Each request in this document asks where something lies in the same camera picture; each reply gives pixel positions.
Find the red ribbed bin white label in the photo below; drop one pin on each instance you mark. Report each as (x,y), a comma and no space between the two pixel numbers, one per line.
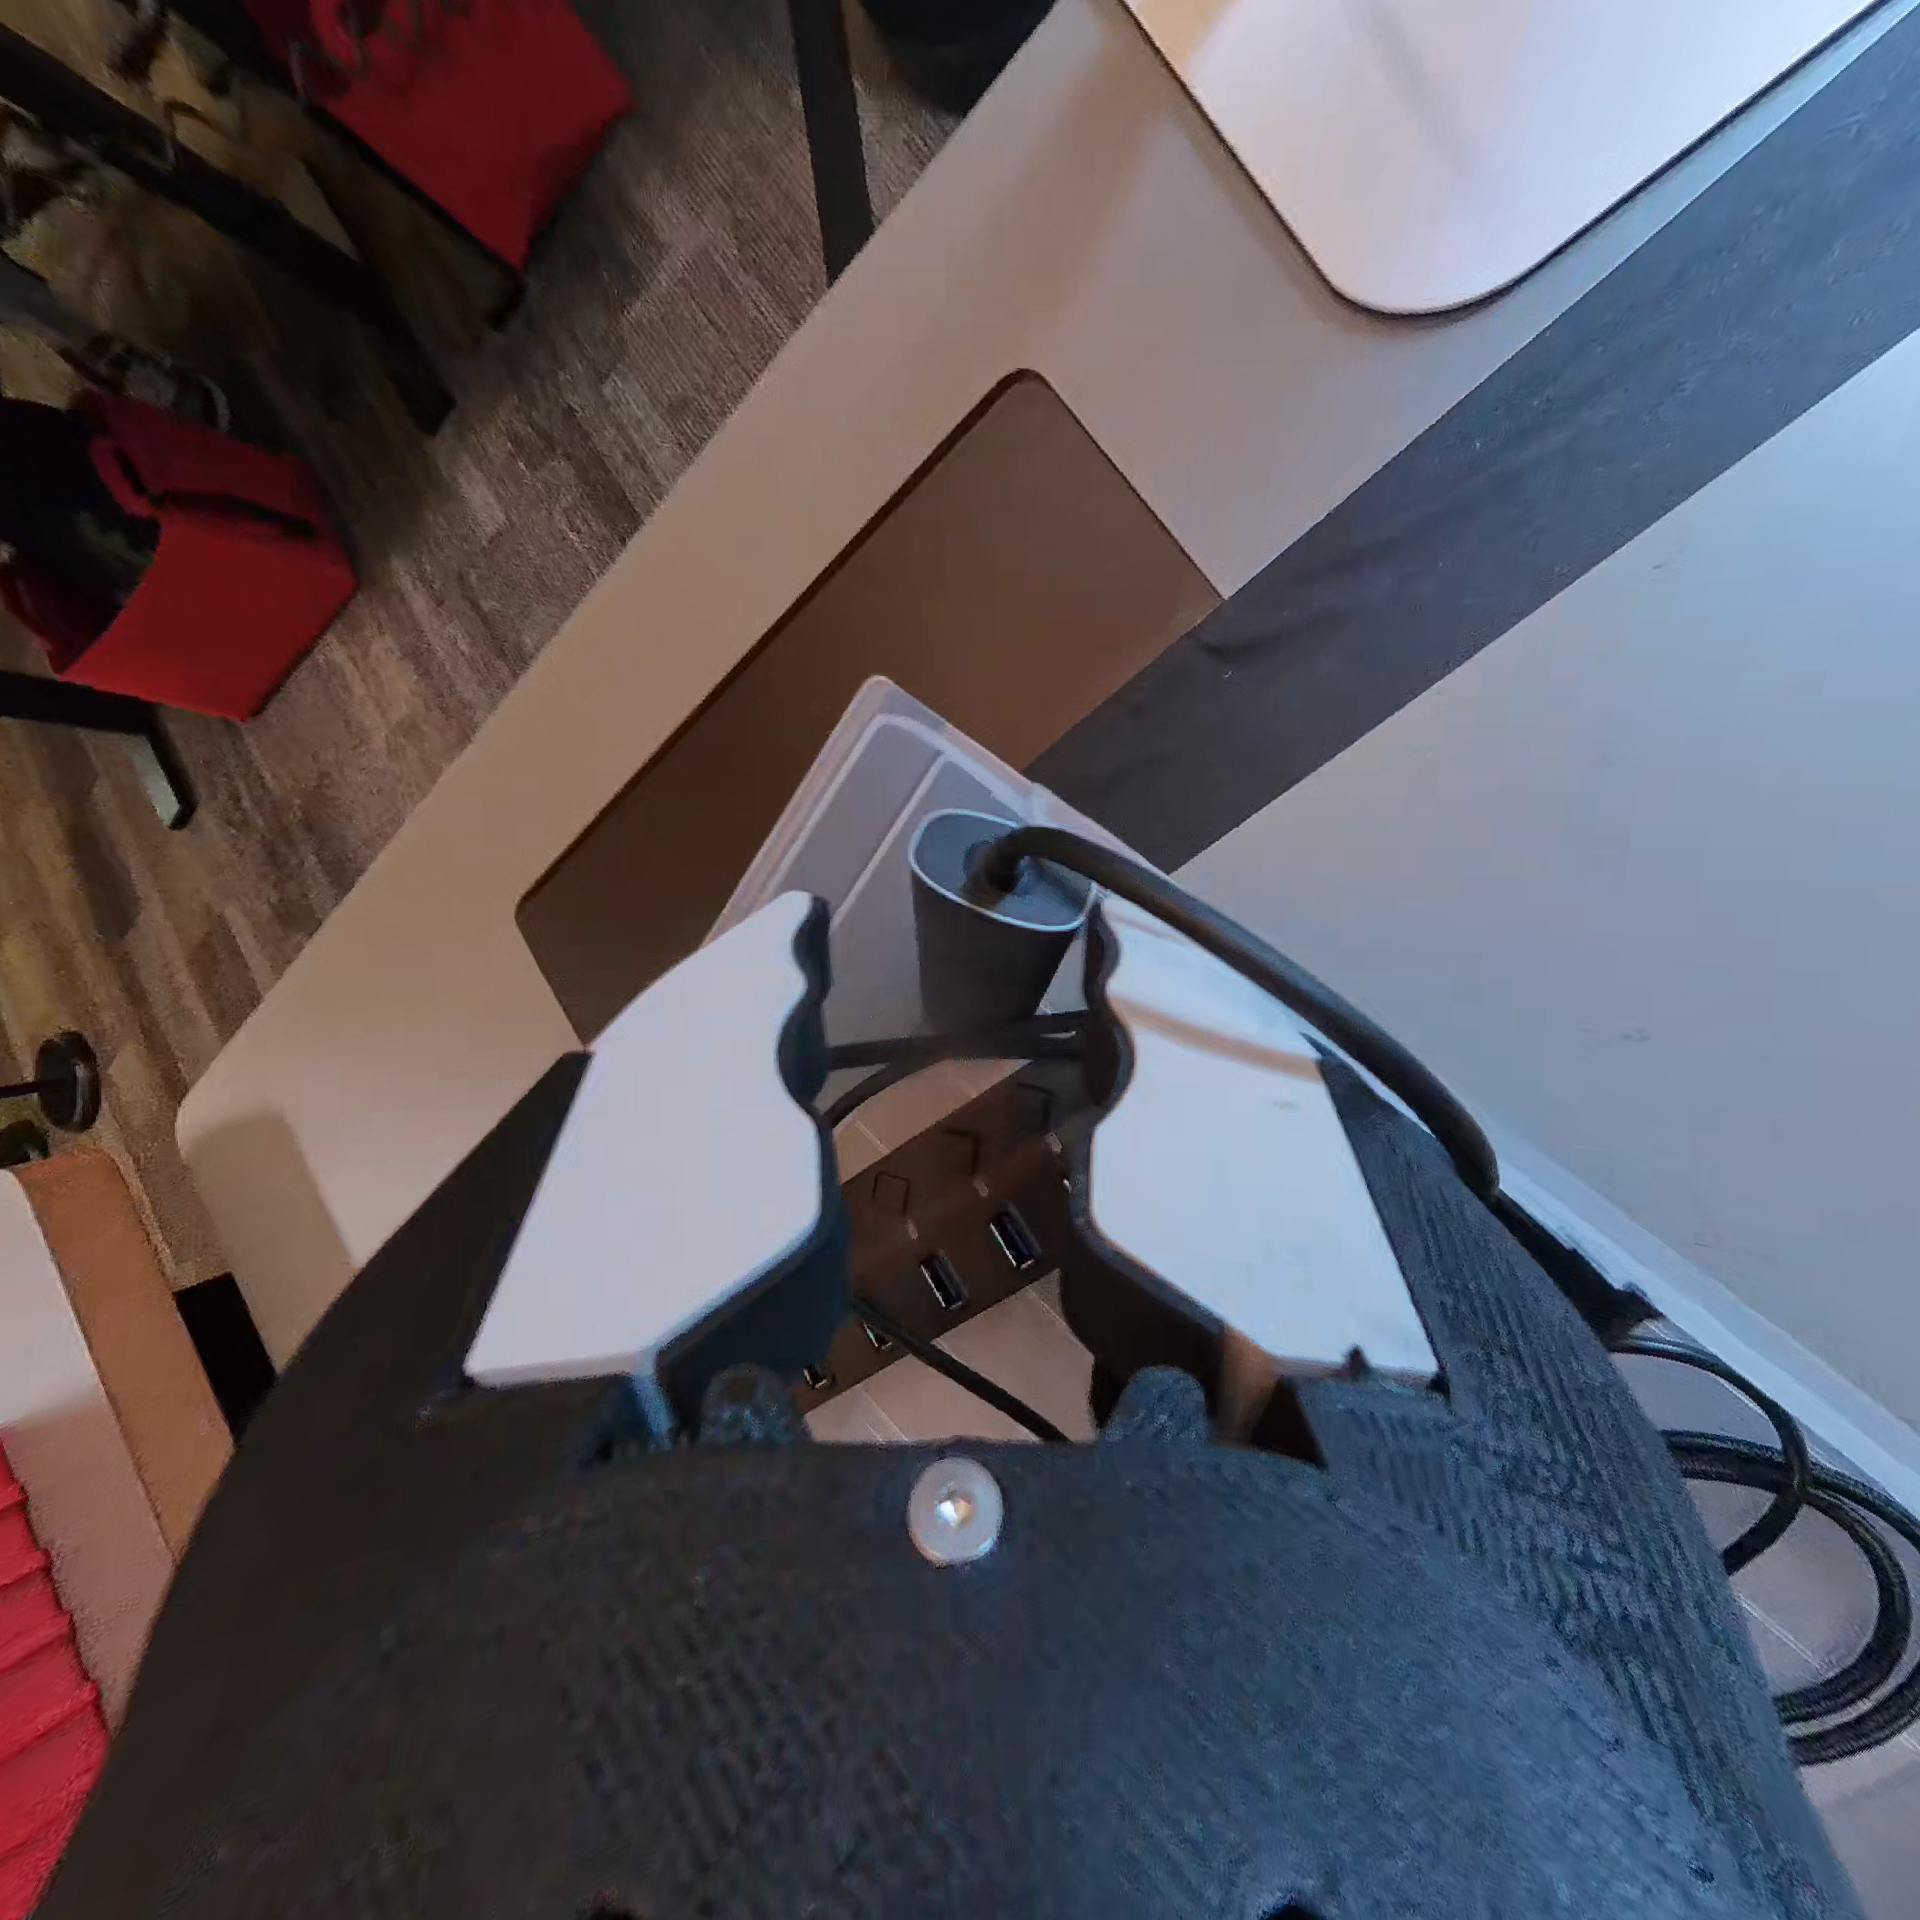
(43,1681)

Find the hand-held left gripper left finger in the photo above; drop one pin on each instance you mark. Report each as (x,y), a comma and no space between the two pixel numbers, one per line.
(661,1172)

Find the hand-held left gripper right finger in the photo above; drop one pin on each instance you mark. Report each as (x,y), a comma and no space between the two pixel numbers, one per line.
(1260,1215)

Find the clear plastic bin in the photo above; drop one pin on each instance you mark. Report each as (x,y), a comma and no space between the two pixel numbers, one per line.
(869,780)

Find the black usb hub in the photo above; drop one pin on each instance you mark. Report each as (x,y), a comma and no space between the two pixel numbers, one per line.
(960,1200)

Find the black round floor base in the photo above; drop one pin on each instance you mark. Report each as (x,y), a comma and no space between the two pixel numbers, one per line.
(960,23)

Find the red bag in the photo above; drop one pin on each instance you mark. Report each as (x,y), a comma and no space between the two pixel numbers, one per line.
(210,599)
(465,105)

